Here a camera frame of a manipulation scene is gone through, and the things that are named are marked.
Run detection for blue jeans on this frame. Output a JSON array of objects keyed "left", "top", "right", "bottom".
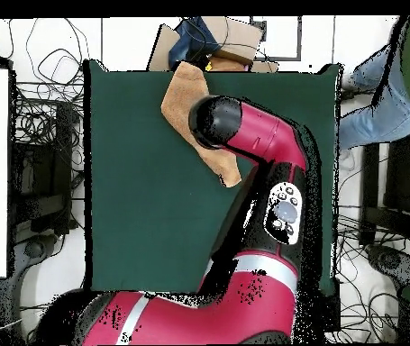
[{"left": 168, "top": 16, "right": 223, "bottom": 72}]

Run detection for black chair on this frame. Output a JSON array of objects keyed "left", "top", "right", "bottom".
[{"left": 384, "top": 134, "right": 410, "bottom": 217}]

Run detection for orange-brown cloth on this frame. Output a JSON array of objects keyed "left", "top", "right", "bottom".
[{"left": 205, "top": 53, "right": 254, "bottom": 72}]

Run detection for person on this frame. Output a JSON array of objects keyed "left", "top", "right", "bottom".
[{"left": 339, "top": 15, "right": 410, "bottom": 150}]

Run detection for orange terry towel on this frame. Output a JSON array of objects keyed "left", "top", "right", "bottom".
[{"left": 159, "top": 60, "right": 242, "bottom": 188}]

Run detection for brown cardboard box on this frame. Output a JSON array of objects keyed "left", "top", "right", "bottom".
[{"left": 199, "top": 15, "right": 265, "bottom": 62}]

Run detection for black cable tangle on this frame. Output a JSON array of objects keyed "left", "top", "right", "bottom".
[
  {"left": 7, "top": 17, "right": 90, "bottom": 170},
  {"left": 323, "top": 215, "right": 402, "bottom": 343}
]

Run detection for dark-framed white board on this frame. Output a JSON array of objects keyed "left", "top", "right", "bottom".
[{"left": 250, "top": 15, "right": 303, "bottom": 61}]

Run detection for black wheeled stand base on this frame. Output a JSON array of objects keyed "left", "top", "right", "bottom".
[{"left": 9, "top": 232, "right": 68, "bottom": 289}]

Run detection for black upright post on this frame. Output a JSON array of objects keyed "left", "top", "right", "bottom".
[{"left": 359, "top": 142, "right": 381, "bottom": 248}]

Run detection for brown cardboard sheet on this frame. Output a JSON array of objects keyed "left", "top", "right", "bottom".
[{"left": 146, "top": 23, "right": 181, "bottom": 72}]

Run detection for dark green table cloth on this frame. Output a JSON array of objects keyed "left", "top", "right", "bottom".
[{"left": 82, "top": 59, "right": 343, "bottom": 295}]

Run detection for black equipment stand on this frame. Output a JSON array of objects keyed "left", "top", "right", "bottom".
[{"left": 9, "top": 100, "right": 79, "bottom": 235}]

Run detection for black power strip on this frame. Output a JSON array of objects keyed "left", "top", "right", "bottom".
[{"left": 320, "top": 282, "right": 342, "bottom": 333}]

